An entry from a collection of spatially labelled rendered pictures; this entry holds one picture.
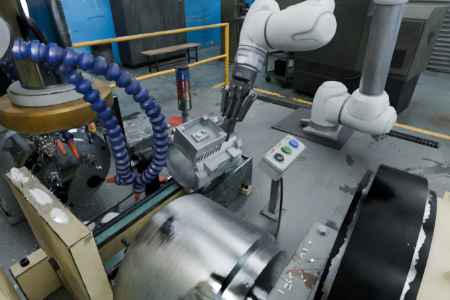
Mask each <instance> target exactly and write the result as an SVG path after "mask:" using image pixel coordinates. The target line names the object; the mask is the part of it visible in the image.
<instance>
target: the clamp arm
mask: <svg viewBox="0 0 450 300"><path fill-rule="evenodd" d="M112 96H113V100H114V102H113V105H112V106H111V108H112V110H113V114H112V115H113V116H116V118H118V123H117V124H118V125H120V127H121V129H122V131H121V133H122V134H123V135H124V137H125V139H124V142H125V143H126V145H127V139H126V135H125V129H124V125H123V120H122V116H121V110H120V106H119V100H118V96H117V95H114V94H112ZM126 149H127V151H128V156H129V162H130V170H131V172H132V173H133V168H134V167H133V166H134V165H133V164H132V163H133V162H131V158H130V155H129V148H128V145H127V146H126Z"/></svg>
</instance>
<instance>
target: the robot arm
mask: <svg viewBox="0 0 450 300"><path fill-rule="evenodd" d="M408 1H409V0H373V2H374V3H375V4H374V11H373V15H372V22H371V26H370V33H369V37H368V43H367V48H366V55H365V58H364V65H363V69H362V76H361V80H360V87H359V89H357V90H355V91H354V92H353V93H352V95H351V94H349V93H348V89H347V88H346V86H345V85H343V84H342V83H341V82H336V81H328V82H324V83H323V84H322V85H321V86H320V87H319V88H318V90H317V92H316V93H315V96H314V99H313V104H312V108H311V118H310V119H301V120H300V123H301V124H303V125H305V126H306V127H305V128H304V129H303V132H304V133H311V134H314V135H319V136H322V137H327V138H329V139H332V140H337V139H338V133H339V131H340V130H341V129H342V128H343V126H345V127H348V128H350V129H353V130H355V131H359V132H362V133H366V134H371V135H382V134H385V133H388V132H389V131H390V130H391V128H392V127H393V126H394V124H395V122H396V119H397V115H396V111H395V109H394V108H393V107H392V106H389V105H390V103H389V97H388V95H387V93H386V92H385V91H384V87H385V84H386V79H387V76H388V71H389V67H390V63H391V59H392V55H393V51H394V47H395V44H396V40H397V37H398V32H399V29H400V23H401V20H402V15H403V12H404V7H405V3H406V2H408ZM334 7H335V3H334V0H307V1H304V2H302V3H299V4H296V5H293V6H290V7H288V8H286V9H284V10H282V11H280V9H279V5H278V3H277V2H276V1H275V0H255V1H254V3H253V4H252V5H251V7H250V9H249V10H248V13H247V14H246V17H245V19H244V23H243V25H242V29H241V32H240V42H239V46H238V49H237V53H236V57H235V59H234V64H235V67H234V70H233V73H232V79H231V81H230V82H229V85H226V86H222V102H221V108H220V115H221V116H223V117H224V121H223V123H222V129H223V131H224V132H225V133H226V134H227V136H226V138H225V142H228V140H229V137H230V134H231V132H233V130H234V127H235V124H236V122H242V121H243V119H244V117H245V116H246V114H247V112H248V110H249V108H250V107H251V105H252V103H253V102H254V101H255V100H256V99H257V98H258V95H257V94H255V93H254V91H253V84H254V83H255V80H256V76H257V74H258V72H260V71H261V68H262V66H263V62H264V60H265V57H266V54H267V51H271V50H283V51H294V52H296V51H309V50H314V49H317V48H320V47H322V46H324V45H325V44H327V43H329V42H330V41H331V39H332V37H333V36H334V34H335V31H336V20H335V16H334V14H333V11H334ZM229 92H230V100H229V102H228V99H229ZM247 96H248V98H247V99H246V101H245V98H246V97H247ZM244 101H245V103H244V104H243V102H244ZM242 104H243V106H242ZM342 125H343V126H342Z"/></svg>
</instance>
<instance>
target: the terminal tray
mask: <svg viewBox="0 0 450 300"><path fill-rule="evenodd" d="M204 117H207V118H206V119H205V118H204ZM180 127H183V129H180ZM221 133H223V135H222V134H221ZM226 136H227V134H226V133H225V132H224V131H223V130H222V129H221V128H220V127H219V126H218V125H217V124H216V123H215V122H214V121H213V120H212V119H211V118H210V117H209V116H208V115H203V116H201V117H198V118H196V119H194V120H191V121H189V122H186V123H184V124H182V125H179V126H177V127H176V128H175V133H174V138H173V143H175V144H177V145H179V146H177V145H175V144H174V145H175V146H176V147H177V148H178V149H179V150H180V151H181V153H182V154H183V155H184V156H185V157H186V158H187V159H188V161H189V162H190V163H191V162H192V164H193V163H197V161H200V160H201V161H203V159H206V157H209V155H210V156H212V154H215V152H216V153H217V152H218V150H219V151H220V149H221V147H222V145H223V143H224V141H225V138H226ZM197 145H200V146H199V147H198V146H197ZM180 147H181V148H182V149H183V150H184V151H183V150H182V149H181V148H180ZM185 153H187V155H188V156H187V155H186V154H185ZM188 157H189V158H190V160H191V161H190V160H189V158H188Z"/></svg>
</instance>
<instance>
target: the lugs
mask: <svg viewBox="0 0 450 300"><path fill-rule="evenodd" d="M210 118H211V119H212V120H213V121H214V122H215V121H218V117H210ZM167 138H168V141H169V143H172V142H173V138H174V134H173V135H170V136H168V137H167ZM233 143H234V147H241V146H242V141H241V139H235V140H233ZM192 165H193V167H194V171H201V170H203V168H204V166H203V164H202V162H201V161H197V163H193V164H192ZM185 191H186V193H189V194H190V193H192V192H194V190H193V189H192V188H186V187H185Z"/></svg>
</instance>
